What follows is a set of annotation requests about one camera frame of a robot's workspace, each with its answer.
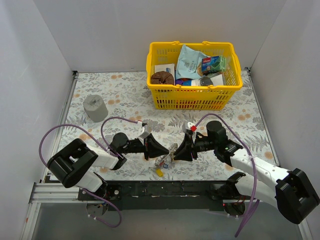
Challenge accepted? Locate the brown round pouch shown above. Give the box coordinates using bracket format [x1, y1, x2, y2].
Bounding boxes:
[150, 71, 175, 85]

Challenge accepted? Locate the yellow key tag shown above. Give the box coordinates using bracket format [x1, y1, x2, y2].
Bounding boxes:
[155, 168, 164, 178]

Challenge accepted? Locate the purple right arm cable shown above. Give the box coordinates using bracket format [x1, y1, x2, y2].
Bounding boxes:
[194, 113, 260, 238]

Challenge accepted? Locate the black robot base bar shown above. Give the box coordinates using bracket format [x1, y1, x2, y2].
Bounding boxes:
[77, 179, 258, 212]

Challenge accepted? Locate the white box in basket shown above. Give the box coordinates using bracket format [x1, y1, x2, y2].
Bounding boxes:
[154, 63, 175, 76]

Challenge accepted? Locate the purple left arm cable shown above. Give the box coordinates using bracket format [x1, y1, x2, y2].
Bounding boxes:
[38, 116, 145, 228]

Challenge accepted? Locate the floral patterned table mat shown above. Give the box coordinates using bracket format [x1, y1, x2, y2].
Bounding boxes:
[58, 70, 278, 165]

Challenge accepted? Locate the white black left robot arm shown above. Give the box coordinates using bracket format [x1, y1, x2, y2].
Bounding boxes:
[47, 132, 170, 200]

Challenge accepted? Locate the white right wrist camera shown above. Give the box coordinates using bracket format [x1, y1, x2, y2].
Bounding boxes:
[182, 121, 197, 136]

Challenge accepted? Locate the light blue chips bag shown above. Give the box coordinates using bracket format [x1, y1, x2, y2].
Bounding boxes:
[175, 44, 209, 80]

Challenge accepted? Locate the yellow plastic shopping basket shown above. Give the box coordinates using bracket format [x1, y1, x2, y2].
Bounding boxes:
[146, 41, 243, 111]

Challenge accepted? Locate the white paper item in basket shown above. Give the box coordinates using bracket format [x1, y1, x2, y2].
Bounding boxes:
[199, 74, 225, 87]

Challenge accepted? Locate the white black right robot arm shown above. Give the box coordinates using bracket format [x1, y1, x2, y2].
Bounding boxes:
[174, 120, 320, 224]

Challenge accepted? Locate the grey cylinder block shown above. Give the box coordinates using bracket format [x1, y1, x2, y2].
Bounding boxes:
[83, 94, 108, 123]

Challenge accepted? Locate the green sponge pack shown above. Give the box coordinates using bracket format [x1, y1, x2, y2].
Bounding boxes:
[201, 55, 227, 75]

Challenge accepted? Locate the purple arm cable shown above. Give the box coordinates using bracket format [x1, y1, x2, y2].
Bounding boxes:
[194, 113, 260, 238]
[38, 116, 145, 228]

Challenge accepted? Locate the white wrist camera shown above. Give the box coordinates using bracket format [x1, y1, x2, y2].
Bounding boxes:
[137, 120, 151, 145]
[182, 121, 197, 136]

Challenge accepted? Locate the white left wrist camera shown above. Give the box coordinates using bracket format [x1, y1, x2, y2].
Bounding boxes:
[137, 120, 151, 145]

